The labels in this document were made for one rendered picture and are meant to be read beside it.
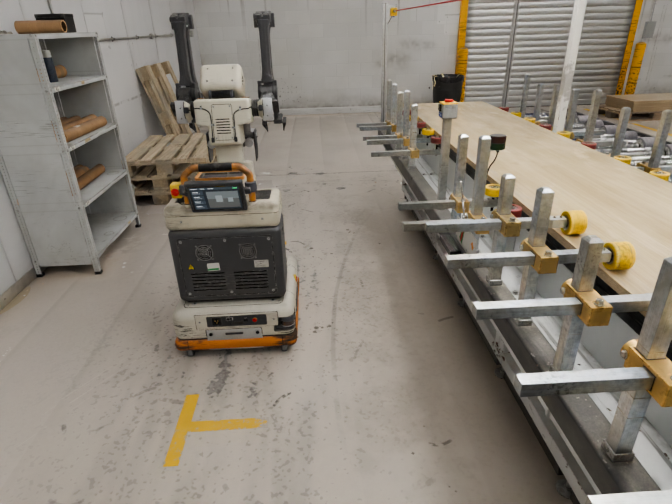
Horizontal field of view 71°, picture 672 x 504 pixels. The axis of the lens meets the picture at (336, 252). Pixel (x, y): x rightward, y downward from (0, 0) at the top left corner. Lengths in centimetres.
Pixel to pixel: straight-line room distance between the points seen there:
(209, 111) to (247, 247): 70
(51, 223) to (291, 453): 236
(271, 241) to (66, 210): 172
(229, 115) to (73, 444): 163
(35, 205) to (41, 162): 31
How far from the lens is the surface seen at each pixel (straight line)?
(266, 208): 222
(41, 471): 234
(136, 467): 218
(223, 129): 249
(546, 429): 205
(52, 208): 363
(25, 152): 357
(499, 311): 114
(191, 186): 216
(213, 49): 954
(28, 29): 398
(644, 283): 152
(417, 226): 182
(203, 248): 236
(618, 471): 123
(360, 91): 949
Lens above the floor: 155
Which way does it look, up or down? 26 degrees down
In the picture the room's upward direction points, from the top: 2 degrees counter-clockwise
